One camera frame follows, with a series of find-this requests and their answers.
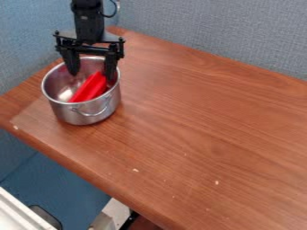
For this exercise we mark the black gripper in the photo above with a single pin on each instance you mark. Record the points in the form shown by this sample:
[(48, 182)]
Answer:
[(90, 39)]

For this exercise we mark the red block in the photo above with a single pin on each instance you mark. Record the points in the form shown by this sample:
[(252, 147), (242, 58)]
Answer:
[(92, 88)]

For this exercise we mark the white furniture edge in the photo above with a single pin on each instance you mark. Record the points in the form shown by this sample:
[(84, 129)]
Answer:
[(16, 216)]

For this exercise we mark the metal pot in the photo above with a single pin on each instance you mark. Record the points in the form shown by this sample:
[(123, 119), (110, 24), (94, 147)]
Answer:
[(59, 86)]

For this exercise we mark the white table leg bracket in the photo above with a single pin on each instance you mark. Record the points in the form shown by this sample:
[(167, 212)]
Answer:
[(112, 216)]

